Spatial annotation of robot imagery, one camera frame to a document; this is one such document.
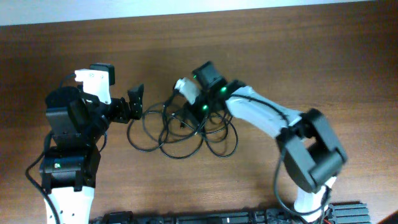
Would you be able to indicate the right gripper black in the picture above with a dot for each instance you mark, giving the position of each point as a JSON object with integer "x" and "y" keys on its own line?
{"x": 191, "y": 115}

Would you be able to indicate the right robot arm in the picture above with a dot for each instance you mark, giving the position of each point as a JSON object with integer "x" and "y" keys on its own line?
{"x": 310, "y": 150}

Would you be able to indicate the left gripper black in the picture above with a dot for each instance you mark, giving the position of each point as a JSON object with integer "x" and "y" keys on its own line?
{"x": 125, "y": 109}

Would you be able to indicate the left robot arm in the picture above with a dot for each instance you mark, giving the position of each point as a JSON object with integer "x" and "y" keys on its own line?
{"x": 79, "y": 116}

